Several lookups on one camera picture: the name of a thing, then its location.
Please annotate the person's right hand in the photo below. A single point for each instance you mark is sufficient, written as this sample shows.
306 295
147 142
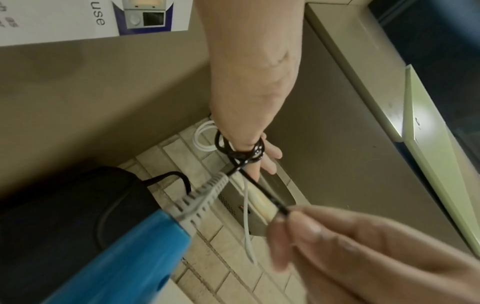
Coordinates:
375 261

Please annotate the person's left hand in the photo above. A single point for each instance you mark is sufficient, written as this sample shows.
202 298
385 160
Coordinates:
251 74

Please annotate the white and blue hair dryer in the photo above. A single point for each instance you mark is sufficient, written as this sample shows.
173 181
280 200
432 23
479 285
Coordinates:
123 261

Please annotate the black fabric bag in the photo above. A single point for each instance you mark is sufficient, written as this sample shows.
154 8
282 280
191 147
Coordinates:
56 222

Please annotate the stainless steel hand dryer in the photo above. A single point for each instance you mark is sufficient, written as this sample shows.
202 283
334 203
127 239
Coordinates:
230 202

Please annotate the white and purple microwave poster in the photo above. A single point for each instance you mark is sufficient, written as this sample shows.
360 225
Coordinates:
56 20

